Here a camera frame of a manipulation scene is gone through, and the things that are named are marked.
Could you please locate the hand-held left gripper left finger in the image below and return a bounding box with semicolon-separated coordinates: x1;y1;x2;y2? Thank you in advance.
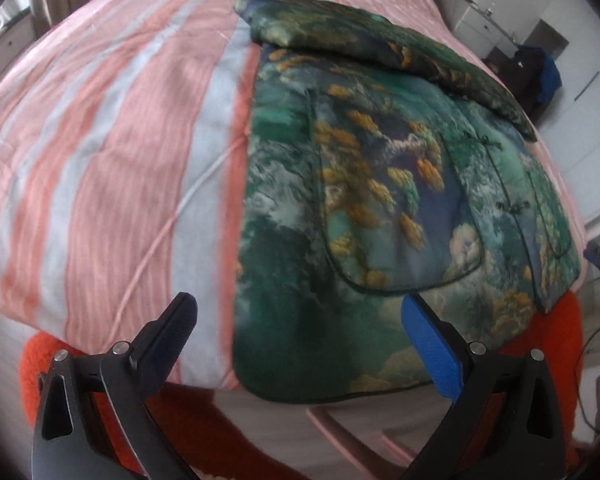
31;292;199;480

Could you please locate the white window seat cabinet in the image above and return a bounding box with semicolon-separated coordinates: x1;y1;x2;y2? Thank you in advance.
0;0;43;68

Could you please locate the blue garment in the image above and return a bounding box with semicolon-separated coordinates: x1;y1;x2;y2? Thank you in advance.
542;52;563;98

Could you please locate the green printed padded jacket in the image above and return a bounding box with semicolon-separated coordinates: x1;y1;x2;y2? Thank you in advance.
230;0;581;406

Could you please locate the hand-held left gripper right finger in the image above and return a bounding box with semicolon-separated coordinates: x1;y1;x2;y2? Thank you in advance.
401;292;567;480

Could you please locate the white wardrobe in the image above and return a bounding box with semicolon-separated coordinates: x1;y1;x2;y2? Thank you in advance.
522;0;600;231

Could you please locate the pink striped blanket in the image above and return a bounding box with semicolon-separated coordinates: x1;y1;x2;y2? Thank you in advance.
0;0;586;391

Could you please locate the person's orange fleece clothing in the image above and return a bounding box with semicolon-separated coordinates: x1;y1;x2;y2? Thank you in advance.
19;290;583;480

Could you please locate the white drawer chest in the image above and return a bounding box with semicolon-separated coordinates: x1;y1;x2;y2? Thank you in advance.
452;0;528;58

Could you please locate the thin black cable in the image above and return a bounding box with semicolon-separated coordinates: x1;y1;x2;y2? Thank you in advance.
577;317;600;433

